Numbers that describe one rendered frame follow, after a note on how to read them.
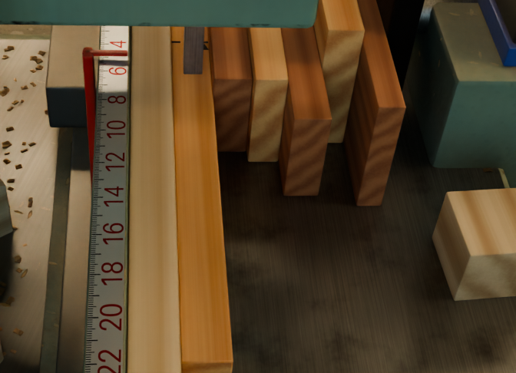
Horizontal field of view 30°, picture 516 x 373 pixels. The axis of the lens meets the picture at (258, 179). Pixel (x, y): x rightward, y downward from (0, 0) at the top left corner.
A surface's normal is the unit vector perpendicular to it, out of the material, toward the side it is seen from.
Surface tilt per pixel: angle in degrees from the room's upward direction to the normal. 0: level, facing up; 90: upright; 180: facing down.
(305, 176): 90
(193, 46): 90
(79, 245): 0
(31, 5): 90
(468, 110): 90
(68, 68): 0
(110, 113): 0
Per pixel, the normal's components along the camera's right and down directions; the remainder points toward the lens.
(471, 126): 0.08, 0.72
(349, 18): 0.07, -0.69
